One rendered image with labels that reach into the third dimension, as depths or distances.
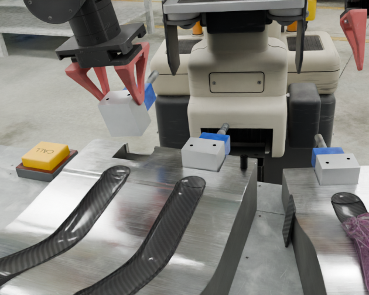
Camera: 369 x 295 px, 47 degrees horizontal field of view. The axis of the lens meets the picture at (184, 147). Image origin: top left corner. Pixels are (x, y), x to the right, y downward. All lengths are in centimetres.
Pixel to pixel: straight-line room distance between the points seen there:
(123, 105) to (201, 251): 22
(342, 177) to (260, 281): 18
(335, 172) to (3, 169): 58
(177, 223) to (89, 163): 18
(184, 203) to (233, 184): 7
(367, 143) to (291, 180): 186
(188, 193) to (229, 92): 47
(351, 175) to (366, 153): 176
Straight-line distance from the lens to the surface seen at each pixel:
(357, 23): 60
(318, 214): 55
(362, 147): 240
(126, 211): 52
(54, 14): 45
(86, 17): 52
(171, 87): 126
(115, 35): 54
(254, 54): 95
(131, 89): 55
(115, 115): 58
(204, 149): 56
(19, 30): 430
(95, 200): 56
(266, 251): 58
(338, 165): 60
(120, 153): 64
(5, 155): 89
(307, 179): 61
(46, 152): 78
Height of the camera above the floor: 121
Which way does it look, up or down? 31 degrees down
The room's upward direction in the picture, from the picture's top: 5 degrees counter-clockwise
